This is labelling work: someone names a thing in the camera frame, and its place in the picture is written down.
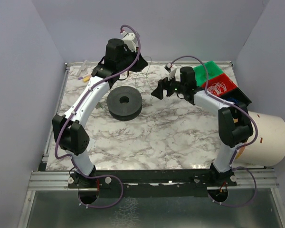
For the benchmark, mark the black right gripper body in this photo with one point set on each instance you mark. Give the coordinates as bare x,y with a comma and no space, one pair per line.
169,86

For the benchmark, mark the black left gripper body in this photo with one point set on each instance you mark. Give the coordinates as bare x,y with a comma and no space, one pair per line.
136,61

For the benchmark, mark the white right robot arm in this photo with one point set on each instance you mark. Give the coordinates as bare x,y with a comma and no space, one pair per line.
234,125

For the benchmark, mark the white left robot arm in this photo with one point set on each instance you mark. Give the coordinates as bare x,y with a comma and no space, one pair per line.
69,128

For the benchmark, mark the green plastic bin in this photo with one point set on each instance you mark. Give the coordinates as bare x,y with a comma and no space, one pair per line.
200,74

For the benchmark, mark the clear plastic tube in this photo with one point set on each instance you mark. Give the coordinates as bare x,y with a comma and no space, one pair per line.
82,68

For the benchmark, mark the purple yellow pink markers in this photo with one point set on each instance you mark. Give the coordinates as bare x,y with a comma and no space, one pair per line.
84,78

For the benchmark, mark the red plastic bin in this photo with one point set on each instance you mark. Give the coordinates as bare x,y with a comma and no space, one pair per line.
220,85

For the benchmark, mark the black plastic bin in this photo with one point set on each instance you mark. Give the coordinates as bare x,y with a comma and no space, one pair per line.
236,95

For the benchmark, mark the white paper label packet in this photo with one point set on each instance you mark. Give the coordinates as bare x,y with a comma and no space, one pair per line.
91,143

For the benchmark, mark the large white cylinder bucket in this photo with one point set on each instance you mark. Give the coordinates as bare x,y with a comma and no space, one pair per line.
269,147

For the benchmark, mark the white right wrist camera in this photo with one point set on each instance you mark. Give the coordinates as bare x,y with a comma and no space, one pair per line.
171,68

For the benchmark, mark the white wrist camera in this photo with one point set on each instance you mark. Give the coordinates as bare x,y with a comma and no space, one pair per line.
130,40
171,68

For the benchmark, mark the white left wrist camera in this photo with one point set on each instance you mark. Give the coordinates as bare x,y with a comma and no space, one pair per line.
130,40

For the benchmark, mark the black cable spool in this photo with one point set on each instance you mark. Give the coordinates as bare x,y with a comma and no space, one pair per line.
124,103

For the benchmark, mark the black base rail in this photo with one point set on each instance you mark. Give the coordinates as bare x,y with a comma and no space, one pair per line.
151,183

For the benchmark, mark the aluminium frame rail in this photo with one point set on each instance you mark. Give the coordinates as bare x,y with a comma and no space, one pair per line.
43,155

